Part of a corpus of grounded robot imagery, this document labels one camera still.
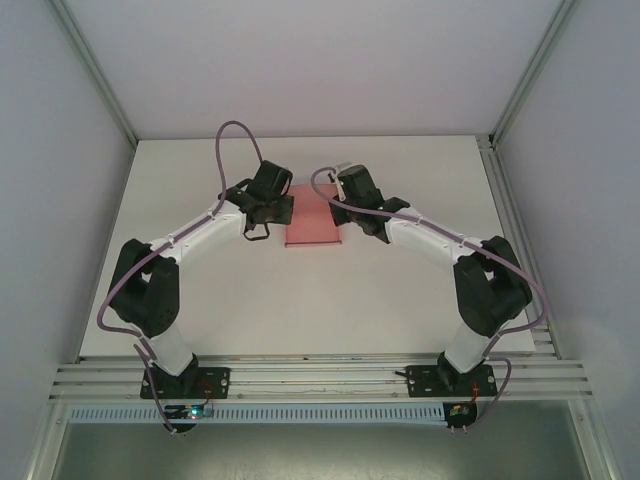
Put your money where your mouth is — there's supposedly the pink cloth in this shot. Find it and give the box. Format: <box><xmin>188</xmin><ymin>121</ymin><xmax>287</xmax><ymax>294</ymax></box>
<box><xmin>283</xmin><ymin>183</ymin><xmax>344</xmax><ymax>247</ymax></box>

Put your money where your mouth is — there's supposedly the left green circuit board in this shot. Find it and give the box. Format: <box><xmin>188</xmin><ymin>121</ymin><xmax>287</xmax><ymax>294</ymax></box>
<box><xmin>167</xmin><ymin>403</ymin><xmax>215</xmax><ymax>420</ymax></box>

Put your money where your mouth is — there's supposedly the black cable loop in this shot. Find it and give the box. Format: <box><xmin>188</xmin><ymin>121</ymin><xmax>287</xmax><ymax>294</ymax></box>
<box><xmin>242</xmin><ymin>222</ymin><xmax>274</xmax><ymax>243</ymax></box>

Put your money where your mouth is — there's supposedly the aluminium side rail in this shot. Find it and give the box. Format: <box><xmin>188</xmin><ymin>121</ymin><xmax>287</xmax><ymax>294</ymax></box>
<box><xmin>477</xmin><ymin>134</ymin><xmax>559</xmax><ymax>359</ymax></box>

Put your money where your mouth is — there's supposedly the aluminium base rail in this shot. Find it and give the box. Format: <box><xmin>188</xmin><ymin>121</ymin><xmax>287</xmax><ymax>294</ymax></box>
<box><xmin>47</xmin><ymin>352</ymin><xmax>596</xmax><ymax>402</ymax></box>

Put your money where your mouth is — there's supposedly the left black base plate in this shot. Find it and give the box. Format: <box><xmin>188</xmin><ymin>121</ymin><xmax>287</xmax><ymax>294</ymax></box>
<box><xmin>139</xmin><ymin>366</ymin><xmax>232</xmax><ymax>401</ymax></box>

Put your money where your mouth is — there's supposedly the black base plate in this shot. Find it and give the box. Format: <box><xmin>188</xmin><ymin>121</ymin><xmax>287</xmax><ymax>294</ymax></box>
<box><xmin>407</xmin><ymin>364</ymin><xmax>499</xmax><ymax>400</ymax></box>
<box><xmin>139</xmin><ymin>366</ymin><xmax>232</xmax><ymax>401</ymax></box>

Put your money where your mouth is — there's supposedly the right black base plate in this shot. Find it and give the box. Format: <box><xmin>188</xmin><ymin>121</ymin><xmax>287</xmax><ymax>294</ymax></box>
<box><xmin>407</xmin><ymin>364</ymin><xmax>499</xmax><ymax>400</ymax></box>

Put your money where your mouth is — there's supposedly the white slotted cable duct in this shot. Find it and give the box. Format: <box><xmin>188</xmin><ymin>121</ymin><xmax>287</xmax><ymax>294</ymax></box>
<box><xmin>69</xmin><ymin>403</ymin><xmax>446</xmax><ymax>426</ymax></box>

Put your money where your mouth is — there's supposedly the right aluminium frame post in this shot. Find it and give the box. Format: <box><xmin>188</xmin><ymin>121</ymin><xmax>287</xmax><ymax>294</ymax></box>
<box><xmin>488</xmin><ymin>0</ymin><xmax>576</xmax><ymax>151</ymax></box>

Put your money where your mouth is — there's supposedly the aluminium frame post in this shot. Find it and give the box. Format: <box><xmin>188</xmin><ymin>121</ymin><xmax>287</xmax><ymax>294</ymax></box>
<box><xmin>49</xmin><ymin>0</ymin><xmax>139</xmax><ymax>151</ymax></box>
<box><xmin>488</xmin><ymin>0</ymin><xmax>576</xmax><ymax>151</ymax></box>

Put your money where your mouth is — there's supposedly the left aluminium frame post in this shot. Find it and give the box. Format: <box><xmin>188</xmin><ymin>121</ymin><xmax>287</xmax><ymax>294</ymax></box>
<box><xmin>49</xmin><ymin>0</ymin><xmax>139</xmax><ymax>151</ymax></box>

